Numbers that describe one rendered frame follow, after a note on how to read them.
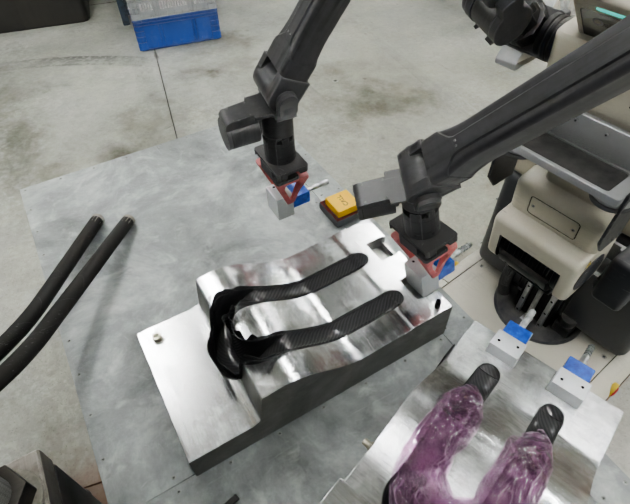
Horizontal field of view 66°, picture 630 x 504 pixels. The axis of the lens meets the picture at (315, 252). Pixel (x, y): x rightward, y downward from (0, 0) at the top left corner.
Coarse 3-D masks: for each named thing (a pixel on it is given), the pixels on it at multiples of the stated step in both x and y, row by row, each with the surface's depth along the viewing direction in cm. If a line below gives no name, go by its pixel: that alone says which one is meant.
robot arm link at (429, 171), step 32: (608, 32) 42; (576, 64) 44; (608, 64) 42; (512, 96) 50; (544, 96) 47; (576, 96) 45; (608, 96) 46; (448, 128) 59; (480, 128) 54; (512, 128) 51; (544, 128) 51; (416, 160) 64; (448, 160) 58; (480, 160) 57; (416, 192) 63; (448, 192) 65
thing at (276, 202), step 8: (272, 184) 97; (312, 184) 100; (320, 184) 100; (272, 192) 95; (288, 192) 95; (304, 192) 97; (272, 200) 96; (280, 200) 94; (296, 200) 97; (304, 200) 98; (272, 208) 98; (280, 208) 96; (288, 208) 97; (280, 216) 97; (288, 216) 98
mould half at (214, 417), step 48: (336, 240) 96; (336, 288) 89; (384, 288) 88; (144, 336) 85; (192, 336) 85; (384, 336) 81; (432, 336) 89; (192, 384) 79; (240, 384) 78; (288, 384) 71; (336, 384) 80; (192, 432) 73; (240, 432) 73
